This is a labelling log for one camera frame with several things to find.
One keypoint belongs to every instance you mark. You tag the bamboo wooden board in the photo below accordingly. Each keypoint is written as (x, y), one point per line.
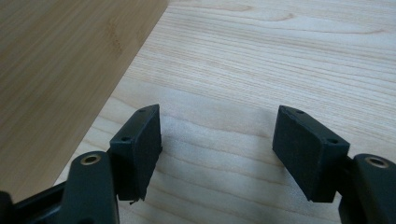
(59, 71)

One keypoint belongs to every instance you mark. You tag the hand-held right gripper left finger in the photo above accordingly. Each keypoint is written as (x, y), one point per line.
(140, 152)

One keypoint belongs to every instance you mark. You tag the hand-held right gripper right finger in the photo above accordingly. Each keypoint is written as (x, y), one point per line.
(306, 155)

